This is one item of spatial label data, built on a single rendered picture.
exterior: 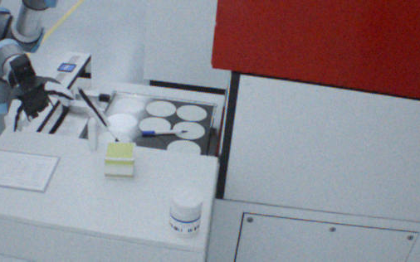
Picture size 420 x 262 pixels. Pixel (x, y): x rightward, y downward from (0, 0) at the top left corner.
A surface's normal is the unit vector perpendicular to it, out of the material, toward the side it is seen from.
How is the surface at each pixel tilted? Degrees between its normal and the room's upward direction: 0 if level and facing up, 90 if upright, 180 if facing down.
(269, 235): 90
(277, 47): 90
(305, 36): 90
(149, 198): 0
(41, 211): 0
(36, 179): 0
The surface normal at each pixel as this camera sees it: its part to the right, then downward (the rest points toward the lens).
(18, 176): 0.09, -0.83
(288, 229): -0.11, 0.54
